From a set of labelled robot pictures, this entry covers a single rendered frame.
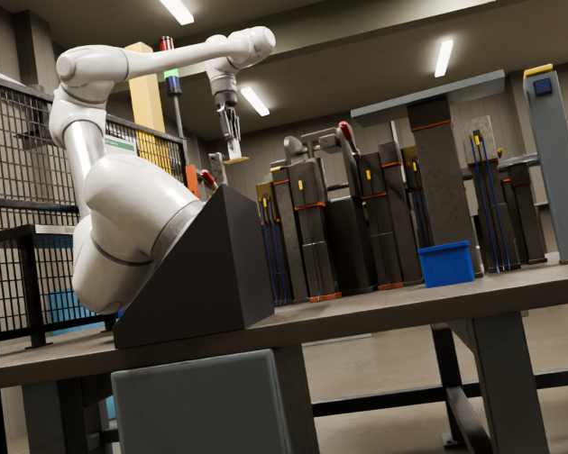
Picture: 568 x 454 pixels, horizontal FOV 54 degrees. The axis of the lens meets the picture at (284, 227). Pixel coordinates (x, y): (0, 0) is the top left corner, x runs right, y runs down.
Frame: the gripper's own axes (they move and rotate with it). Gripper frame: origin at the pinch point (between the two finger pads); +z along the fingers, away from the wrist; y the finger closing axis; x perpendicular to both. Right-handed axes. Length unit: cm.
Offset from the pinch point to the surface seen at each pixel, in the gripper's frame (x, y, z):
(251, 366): -37, -91, 61
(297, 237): -26, -25, 37
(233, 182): 326, 722, -136
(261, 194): -16.9, -23.6, 21.6
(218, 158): -1.7, -17.5, 6.2
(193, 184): 9.3, -16.6, 12.0
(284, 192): -24.6, -25.2, 22.9
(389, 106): -61, -41, 10
